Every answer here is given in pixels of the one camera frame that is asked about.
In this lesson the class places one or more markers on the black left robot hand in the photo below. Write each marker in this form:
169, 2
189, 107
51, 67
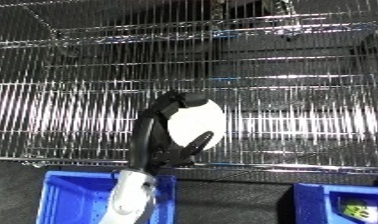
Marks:
147, 140

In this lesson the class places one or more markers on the pale left robot forearm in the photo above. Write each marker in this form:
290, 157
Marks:
132, 196

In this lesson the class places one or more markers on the white paper cup green band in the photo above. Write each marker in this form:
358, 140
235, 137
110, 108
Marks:
194, 123
354, 208

